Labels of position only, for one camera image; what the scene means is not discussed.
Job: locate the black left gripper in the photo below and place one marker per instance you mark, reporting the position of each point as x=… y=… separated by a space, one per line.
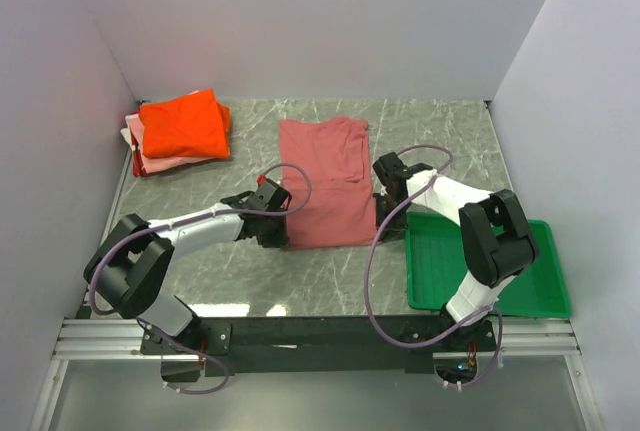
x=279 y=239

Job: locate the folded pale pink shirt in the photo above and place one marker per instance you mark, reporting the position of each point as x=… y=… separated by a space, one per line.
x=133 y=134

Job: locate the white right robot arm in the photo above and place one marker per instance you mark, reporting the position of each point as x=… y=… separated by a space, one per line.
x=497 y=240

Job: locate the dusty pink t shirt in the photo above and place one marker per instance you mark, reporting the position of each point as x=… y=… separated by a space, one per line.
x=337 y=206

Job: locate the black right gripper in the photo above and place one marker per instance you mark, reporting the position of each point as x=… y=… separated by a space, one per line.
x=393 y=227

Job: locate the folded red shirt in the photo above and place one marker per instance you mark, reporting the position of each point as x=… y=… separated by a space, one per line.
x=137 y=165

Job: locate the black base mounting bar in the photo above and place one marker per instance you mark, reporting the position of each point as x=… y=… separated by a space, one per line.
x=229 y=346

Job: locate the folded orange t shirt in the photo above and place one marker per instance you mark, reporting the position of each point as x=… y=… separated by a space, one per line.
x=191 y=126

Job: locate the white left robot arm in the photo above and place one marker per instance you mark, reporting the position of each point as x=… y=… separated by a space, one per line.
x=129 y=268

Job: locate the green plastic tray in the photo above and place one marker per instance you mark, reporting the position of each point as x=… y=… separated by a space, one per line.
x=436 y=267

